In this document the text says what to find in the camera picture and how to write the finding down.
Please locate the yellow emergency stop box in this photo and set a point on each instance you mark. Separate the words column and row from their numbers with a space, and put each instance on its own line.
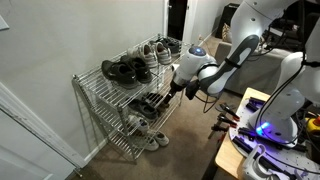
column 313, row 126

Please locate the white wall outlet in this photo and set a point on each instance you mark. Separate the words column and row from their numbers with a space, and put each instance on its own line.
column 200, row 37

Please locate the black clamp orange trigger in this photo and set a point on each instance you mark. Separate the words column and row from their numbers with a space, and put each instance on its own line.
column 230, row 112
column 228, row 121

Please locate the white light switch plate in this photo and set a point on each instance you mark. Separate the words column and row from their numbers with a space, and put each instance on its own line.
column 3, row 24

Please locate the round grey mounting plate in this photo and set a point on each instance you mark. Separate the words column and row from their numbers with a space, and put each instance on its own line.
column 286, row 155

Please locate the grey sofa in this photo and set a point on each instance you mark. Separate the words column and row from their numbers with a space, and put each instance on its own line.
column 263, row 73

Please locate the black white-striped slide sandal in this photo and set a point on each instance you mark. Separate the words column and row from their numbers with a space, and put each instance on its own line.
column 153, row 98

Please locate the black clamp metal bar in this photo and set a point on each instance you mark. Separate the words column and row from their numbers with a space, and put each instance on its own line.
column 220, row 128

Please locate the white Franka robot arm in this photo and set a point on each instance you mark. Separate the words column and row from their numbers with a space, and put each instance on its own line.
column 246, row 20

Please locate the white door frame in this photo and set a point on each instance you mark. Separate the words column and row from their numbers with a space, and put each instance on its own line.
column 165, row 16

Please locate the white baseboard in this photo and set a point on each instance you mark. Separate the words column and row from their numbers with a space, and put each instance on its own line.
column 95, row 151

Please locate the woven patterned cushion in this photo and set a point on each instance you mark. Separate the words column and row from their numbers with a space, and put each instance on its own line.
column 227, row 33

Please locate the black cabinet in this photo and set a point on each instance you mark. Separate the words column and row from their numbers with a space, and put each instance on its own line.
column 226, row 15

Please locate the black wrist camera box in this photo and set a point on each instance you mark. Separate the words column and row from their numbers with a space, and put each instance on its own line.
column 192, row 90

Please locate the dark grey sneaker white sole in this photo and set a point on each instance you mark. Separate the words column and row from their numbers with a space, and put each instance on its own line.
column 143, row 110

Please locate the black sneaker grey sole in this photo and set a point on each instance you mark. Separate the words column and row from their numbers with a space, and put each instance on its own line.
column 173, row 46

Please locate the dark brown shoe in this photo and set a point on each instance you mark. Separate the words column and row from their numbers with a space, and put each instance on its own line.
column 164, row 108

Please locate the white panel door with deadbolt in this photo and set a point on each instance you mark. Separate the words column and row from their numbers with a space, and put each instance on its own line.
column 20, row 146

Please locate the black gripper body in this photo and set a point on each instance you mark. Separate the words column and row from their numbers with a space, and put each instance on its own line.
column 176, row 88

